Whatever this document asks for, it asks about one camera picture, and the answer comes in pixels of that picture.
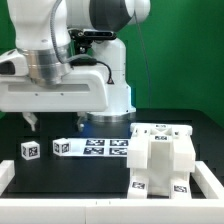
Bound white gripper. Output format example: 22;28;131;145
0;65;109;132

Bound small white tagged cube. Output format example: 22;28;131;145
21;141;40;160

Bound white X-frame chair legs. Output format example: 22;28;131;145
127;123;196;172

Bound white chair seat block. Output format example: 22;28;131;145
149;135;172;196

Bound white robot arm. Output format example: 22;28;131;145
0;0;150;125

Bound white left fence bar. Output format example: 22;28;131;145
0;160;15;196

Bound white front fence bar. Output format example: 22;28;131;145
0;199;224;224

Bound white flat tagged base plate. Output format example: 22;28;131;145
69;138;129;157

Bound black camera on stand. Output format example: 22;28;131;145
68;28;117;54

